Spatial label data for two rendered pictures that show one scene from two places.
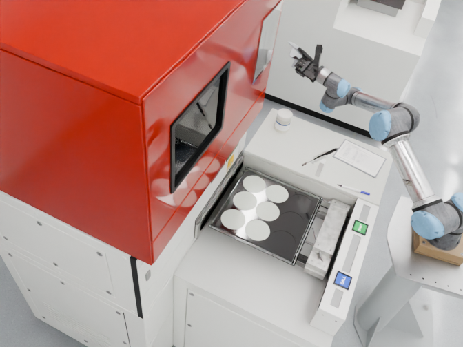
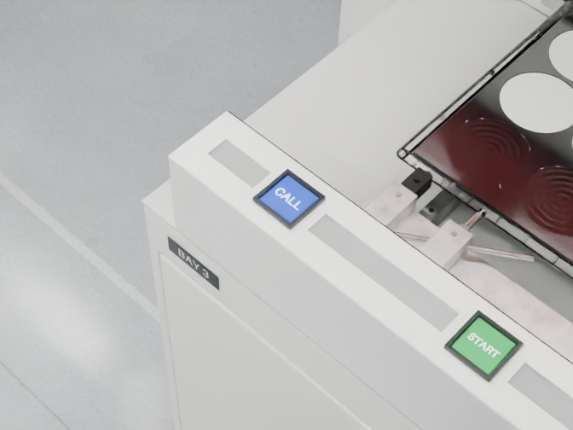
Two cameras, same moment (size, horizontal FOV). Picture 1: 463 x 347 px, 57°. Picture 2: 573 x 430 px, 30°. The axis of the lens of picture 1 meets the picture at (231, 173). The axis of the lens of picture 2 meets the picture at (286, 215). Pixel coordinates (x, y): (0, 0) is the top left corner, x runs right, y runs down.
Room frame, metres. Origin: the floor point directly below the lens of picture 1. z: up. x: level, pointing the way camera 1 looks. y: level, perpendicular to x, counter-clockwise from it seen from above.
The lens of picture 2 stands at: (1.05, -1.09, 1.88)
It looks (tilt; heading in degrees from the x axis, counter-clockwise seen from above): 54 degrees down; 112
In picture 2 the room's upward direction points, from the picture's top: 2 degrees clockwise
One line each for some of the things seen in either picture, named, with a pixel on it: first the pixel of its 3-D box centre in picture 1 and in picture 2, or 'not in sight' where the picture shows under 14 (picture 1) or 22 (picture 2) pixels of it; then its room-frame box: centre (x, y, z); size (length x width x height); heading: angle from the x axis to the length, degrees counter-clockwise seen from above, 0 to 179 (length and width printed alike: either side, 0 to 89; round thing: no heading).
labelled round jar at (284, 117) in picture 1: (283, 120); not in sight; (1.55, -0.20, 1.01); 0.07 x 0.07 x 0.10
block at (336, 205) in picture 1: (340, 206); not in sight; (1.19, -0.48, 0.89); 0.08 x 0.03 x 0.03; 71
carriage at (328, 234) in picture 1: (326, 239); (489, 309); (1.03, -0.43, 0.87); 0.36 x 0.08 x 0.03; 161
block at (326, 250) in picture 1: (323, 249); (438, 254); (0.96, -0.40, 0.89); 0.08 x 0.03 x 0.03; 71
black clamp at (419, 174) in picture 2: (302, 258); (415, 183); (0.90, -0.32, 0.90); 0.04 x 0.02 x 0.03; 71
